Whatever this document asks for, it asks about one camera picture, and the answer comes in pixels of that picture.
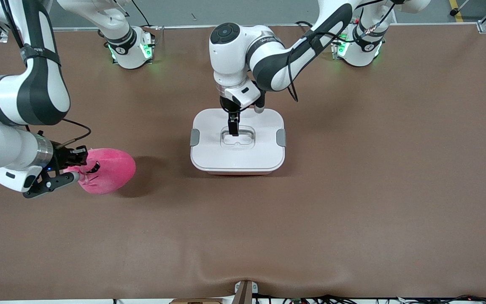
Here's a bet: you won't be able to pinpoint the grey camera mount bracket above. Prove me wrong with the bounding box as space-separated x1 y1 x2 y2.
233 280 259 304

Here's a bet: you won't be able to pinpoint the white box lid grey clips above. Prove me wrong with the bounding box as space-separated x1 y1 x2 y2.
190 108 287 173

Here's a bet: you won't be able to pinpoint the cardboard box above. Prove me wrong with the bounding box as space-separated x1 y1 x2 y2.
169 298 223 304

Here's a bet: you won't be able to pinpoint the black right base cable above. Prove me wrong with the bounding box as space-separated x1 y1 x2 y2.
133 0 153 28

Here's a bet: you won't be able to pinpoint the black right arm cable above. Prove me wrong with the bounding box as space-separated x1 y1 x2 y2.
57 118 92 149

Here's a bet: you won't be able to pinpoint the black stand foot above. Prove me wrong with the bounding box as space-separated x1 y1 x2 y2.
450 0 470 16

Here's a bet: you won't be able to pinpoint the pink plush toy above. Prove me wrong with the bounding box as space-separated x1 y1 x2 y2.
67 148 136 195

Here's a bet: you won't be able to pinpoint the aluminium table edge rail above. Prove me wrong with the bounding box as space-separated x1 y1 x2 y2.
53 23 480 33

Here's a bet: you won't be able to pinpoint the brown table mat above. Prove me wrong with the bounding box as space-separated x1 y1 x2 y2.
0 24 486 301

